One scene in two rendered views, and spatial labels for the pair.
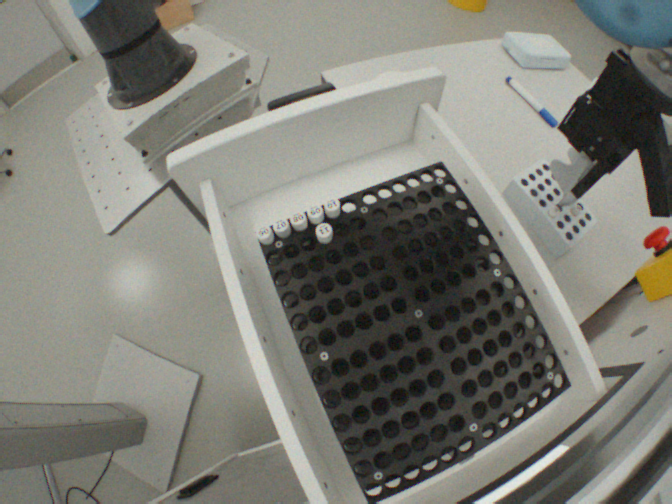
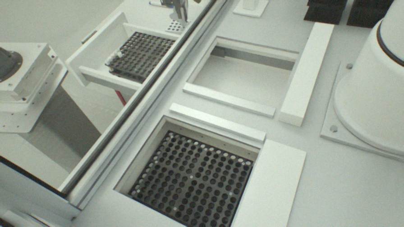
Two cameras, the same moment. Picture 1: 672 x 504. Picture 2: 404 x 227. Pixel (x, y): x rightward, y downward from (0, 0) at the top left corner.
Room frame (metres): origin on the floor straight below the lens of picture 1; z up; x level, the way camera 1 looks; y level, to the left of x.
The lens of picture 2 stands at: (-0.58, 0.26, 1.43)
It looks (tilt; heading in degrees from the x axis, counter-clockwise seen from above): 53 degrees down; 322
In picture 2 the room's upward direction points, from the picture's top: 11 degrees counter-clockwise
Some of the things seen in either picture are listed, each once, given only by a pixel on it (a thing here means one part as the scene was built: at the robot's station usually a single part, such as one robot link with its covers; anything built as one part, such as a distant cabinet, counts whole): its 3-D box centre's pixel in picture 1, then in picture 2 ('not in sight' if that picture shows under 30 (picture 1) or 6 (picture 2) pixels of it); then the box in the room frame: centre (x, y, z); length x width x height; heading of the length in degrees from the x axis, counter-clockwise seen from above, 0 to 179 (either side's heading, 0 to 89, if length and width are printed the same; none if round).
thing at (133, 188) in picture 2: not in sight; (153, 161); (-0.27, 0.18, 0.90); 0.18 x 0.02 x 0.01; 108
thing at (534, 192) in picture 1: (551, 206); not in sight; (0.18, -0.31, 0.78); 0.12 x 0.08 x 0.04; 26
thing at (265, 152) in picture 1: (318, 142); not in sight; (0.23, 0.01, 0.87); 0.29 x 0.02 x 0.11; 108
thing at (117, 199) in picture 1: (173, 116); not in sight; (0.53, 0.32, 0.70); 0.45 x 0.44 x 0.12; 37
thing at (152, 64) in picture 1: (139, 53); not in sight; (0.51, 0.31, 0.88); 0.15 x 0.15 x 0.10
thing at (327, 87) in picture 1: (305, 104); not in sight; (0.25, 0.01, 0.91); 0.07 x 0.04 x 0.01; 108
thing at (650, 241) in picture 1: (658, 241); not in sight; (0.07, -0.39, 0.88); 0.04 x 0.03 x 0.04; 108
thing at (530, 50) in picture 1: (537, 50); not in sight; (0.58, -0.51, 0.78); 0.15 x 0.10 x 0.04; 99
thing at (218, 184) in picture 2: not in sight; (193, 182); (-0.36, 0.15, 0.87); 0.22 x 0.18 x 0.06; 18
